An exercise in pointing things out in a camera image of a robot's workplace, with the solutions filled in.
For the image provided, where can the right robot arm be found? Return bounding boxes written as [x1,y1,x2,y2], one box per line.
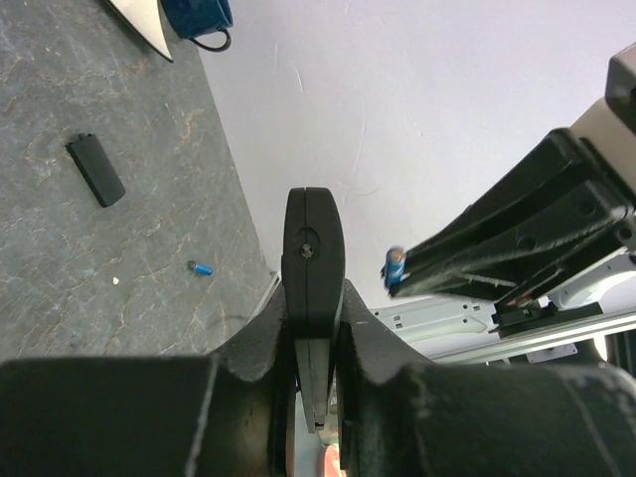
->
[382,128,635,337]

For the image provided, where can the dark blue mug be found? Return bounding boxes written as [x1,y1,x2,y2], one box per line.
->
[160,0,234,53]

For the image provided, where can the black remote battery cover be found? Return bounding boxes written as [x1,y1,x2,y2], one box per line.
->
[66,134,126,208]

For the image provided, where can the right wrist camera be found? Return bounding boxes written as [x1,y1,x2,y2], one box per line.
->
[570,44,635,200]

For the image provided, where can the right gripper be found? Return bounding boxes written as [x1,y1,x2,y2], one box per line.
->
[390,128,635,331]

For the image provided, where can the square white plate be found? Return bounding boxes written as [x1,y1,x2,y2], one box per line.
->
[107,0,174,63]

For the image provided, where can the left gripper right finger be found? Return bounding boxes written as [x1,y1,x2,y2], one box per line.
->
[337,283,635,476]

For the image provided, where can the blue metallic battery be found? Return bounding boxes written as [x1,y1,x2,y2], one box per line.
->
[187,260,213,276]

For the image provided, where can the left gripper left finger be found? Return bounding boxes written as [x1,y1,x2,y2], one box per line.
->
[1,291,288,476]

